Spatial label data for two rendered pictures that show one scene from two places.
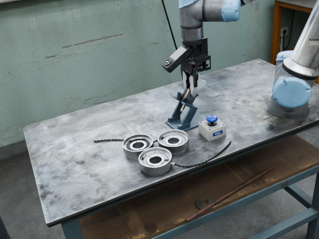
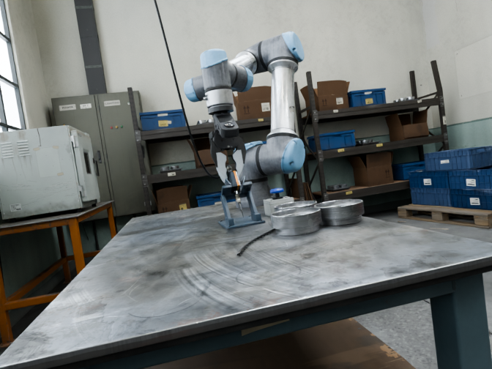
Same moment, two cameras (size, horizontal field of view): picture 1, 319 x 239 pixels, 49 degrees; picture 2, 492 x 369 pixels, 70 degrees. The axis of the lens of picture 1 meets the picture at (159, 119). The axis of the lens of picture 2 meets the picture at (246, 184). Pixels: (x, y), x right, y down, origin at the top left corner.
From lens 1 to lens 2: 1.36 m
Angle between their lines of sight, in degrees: 79
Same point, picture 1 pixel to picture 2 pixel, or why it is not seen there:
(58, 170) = (333, 267)
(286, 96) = (297, 157)
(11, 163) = not seen: outside the picture
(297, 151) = not seen: hidden behind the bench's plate
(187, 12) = (225, 68)
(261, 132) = not seen: hidden behind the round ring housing
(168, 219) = (348, 326)
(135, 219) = (345, 356)
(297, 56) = (286, 123)
